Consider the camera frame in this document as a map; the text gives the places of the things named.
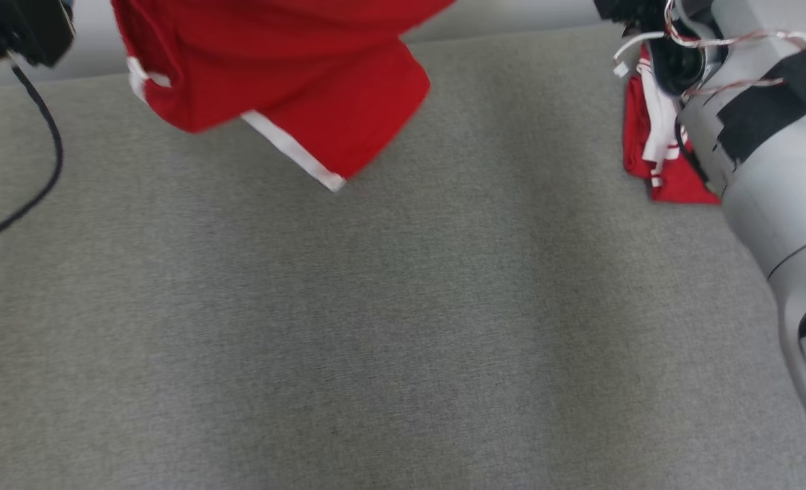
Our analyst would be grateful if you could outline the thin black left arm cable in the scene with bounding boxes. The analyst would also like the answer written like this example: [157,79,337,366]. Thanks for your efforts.
[0,63,65,248]

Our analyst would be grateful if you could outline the red shorts white trim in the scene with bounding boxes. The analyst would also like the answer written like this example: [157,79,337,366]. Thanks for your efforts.
[110,0,458,193]

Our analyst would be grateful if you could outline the red basketball jersey white sleeves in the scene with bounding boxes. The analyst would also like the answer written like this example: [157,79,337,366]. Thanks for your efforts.
[622,44,721,205]

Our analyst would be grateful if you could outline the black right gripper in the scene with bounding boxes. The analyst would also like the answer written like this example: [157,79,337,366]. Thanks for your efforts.
[594,0,673,25]

